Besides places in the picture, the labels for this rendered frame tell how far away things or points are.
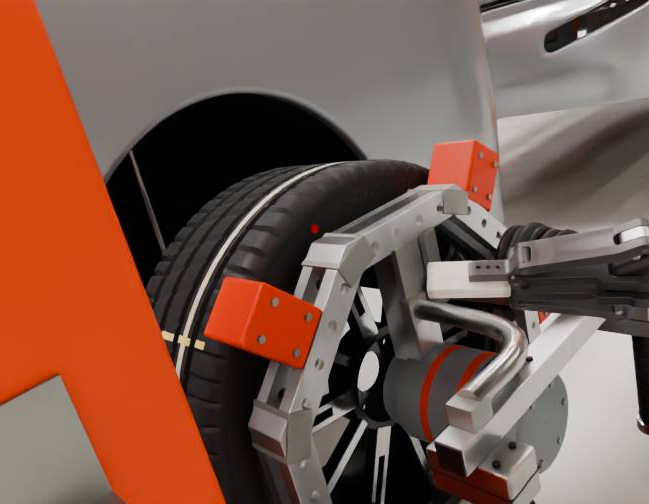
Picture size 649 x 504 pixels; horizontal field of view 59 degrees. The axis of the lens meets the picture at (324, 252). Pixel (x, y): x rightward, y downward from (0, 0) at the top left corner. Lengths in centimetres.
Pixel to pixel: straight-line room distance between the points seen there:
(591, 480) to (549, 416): 120
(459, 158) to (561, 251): 40
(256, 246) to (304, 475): 26
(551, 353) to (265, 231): 35
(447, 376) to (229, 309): 30
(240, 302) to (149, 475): 23
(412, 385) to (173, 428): 43
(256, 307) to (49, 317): 25
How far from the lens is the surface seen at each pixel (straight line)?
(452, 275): 52
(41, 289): 37
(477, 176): 86
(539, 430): 76
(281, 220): 71
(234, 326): 59
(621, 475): 199
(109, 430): 41
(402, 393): 80
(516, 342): 61
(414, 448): 100
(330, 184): 75
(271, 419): 65
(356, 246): 66
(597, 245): 48
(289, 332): 61
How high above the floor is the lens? 131
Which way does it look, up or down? 17 degrees down
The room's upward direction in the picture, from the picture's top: 15 degrees counter-clockwise
